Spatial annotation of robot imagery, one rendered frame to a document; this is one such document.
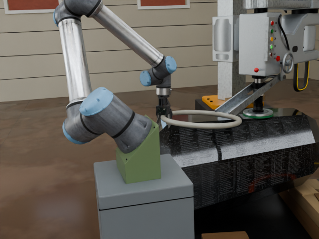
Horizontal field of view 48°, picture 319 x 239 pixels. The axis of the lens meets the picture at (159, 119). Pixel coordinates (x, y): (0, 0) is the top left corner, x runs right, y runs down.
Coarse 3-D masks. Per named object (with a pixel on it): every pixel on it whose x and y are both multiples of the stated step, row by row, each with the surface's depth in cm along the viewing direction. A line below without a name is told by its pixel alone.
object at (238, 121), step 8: (176, 112) 237; (184, 112) 240; (192, 112) 242; (200, 112) 242; (208, 112) 241; (216, 112) 238; (168, 120) 207; (176, 120) 203; (240, 120) 211; (200, 128) 198; (208, 128) 197; (216, 128) 198; (224, 128) 200
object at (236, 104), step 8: (264, 80) 275; (272, 80) 262; (248, 88) 261; (264, 88) 256; (240, 96) 256; (248, 96) 256; (256, 96) 250; (224, 104) 244; (232, 104) 250; (240, 104) 237; (248, 104) 244; (224, 112) 242; (232, 112) 232
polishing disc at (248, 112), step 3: (252, 108) 275; (243, 111) 267; (246, 111) 266; (249, 111) 265; (252, 111) 265; (264, 111) 264; (267, 111) 263; (270, 111) 263; (246, 114) 261; (249, 114) 259; (252, 114) 258; (255, 114) 257; (258, 114) 256; (261, 114) 256; (264, 114) 256; (267, 114) 256; (270, 114) 258
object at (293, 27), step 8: (280, 16) 243; (288, 16) 283; (296, 16) 278; (304, 16) 275; (312, 16) 281; (280, 24) 244; (288, 24) 274; (296, 24) 269; (304, 24) 274; (312, 24) 286; (288, 32) 267; (296, 32) 267; (288, 40) 261; (296, 40) 269; (288, 48) 261; (296, 48) 271; (280, 56) 256; (288, 56) 264; (296, 56) 273; (304, 56) 282; (312, 56) 292; (280, 64) 258
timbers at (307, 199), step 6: (312, 180) 290; (312, 186) 280; (318, 186) 279; (294, 192) 280; (294, 198) 281; (300, 198) 269; (306, 198) 262; (312, 198) 261; (300, 204) 270; (306, 204) 259; (312, 204) 252; (318, 204) 252; (306, 210) 260; (312, 210) 250; (318, 210) 245; (312, 216) 250; (318, 216) 242; (318, 222) 242
